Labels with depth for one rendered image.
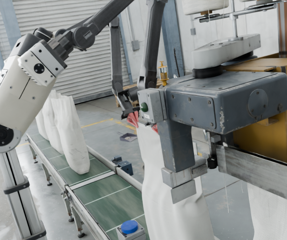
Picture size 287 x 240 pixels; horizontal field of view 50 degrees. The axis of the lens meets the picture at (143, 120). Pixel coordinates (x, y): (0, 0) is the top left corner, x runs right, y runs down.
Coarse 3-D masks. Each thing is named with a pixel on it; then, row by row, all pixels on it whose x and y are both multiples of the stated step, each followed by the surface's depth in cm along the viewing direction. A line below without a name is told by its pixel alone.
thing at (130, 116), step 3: (129, 114) 151; (132, 114) 152; (138, 114) 158; (129, 117) 153; (132, 117) 151; (129, 120) 155; (135, 120) 152; (132, 123) 154; (135, 123) 152; (135, 126) 153
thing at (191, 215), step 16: (144, 128) 145; (144, 144) 151; (160, 144) 134; (144, 160) 155; (160, 160) 139; (144, 176) 150; (160, 176) 139; (144, 192) 146; (160, 192) 134; (144, 208) 150; (160, 208) 133; (176, 208) 122; (192, 208) 121; (160, 224) 137; (176, 224) 125; (192, 224) 122; (208, 224) 124
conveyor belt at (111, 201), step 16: (112, 176) 263; (80, 192) 243; (96, 192) 239; (112, 192) 234; (128, 192) 230; (96, 208) 216; (112, 208) 212; (128, 208) 209; (112, 224) 193; (144, 224) 188
